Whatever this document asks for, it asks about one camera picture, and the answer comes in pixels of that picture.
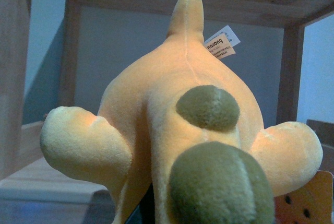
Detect white sewn-in label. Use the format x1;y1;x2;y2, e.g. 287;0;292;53
204;26;241;60

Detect yellow plush dinosaur toy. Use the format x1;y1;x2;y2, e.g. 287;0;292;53
40;0;323;223

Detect orange paper hang tag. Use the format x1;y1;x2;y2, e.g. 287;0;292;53
275;171;333;223

